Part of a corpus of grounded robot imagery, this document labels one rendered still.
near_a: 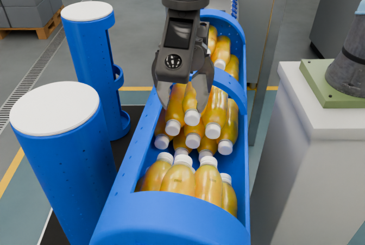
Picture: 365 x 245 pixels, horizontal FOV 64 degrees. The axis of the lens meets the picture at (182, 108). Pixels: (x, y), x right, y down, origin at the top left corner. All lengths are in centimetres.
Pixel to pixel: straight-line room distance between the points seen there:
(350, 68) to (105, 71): 132
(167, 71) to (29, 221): 178
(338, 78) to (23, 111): 93
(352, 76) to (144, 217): 63
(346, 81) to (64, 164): 86
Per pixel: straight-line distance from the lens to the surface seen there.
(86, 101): 102
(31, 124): 99
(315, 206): 108
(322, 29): 354
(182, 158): 61
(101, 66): 176
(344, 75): 86
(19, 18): 412
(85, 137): 97
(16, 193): 226
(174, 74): 39
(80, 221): 129
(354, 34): 83
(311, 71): 93
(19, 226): 209
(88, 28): 166
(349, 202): 110
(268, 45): 181
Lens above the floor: 163
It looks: 39 degrees down
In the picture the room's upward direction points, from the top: straight up
